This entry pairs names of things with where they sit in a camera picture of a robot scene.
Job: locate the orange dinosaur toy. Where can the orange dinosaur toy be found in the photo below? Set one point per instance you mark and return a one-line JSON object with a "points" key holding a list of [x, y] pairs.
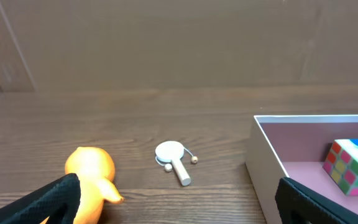
{"points": [[95, 170]]}

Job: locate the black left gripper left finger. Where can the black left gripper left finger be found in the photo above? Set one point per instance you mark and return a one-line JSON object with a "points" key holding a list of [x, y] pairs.
{"points": [[56, 202]]}

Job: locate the white box with pink interior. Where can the white box with pink interior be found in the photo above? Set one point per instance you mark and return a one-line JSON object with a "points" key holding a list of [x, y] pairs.
{"points": [[295, 146]]}

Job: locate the white wooden rattle drum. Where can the white wooden rattle drum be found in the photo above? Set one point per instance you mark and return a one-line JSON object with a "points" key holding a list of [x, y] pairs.
{"points": [[169, 154]]}

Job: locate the multicoloured puzzle cube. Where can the multicoloured puzzle cube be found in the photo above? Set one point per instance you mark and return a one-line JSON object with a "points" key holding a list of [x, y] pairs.
{"points": [[341, 164]]}

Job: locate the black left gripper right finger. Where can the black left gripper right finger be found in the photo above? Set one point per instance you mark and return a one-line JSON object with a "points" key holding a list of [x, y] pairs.
{"points": [[297, 204]]}

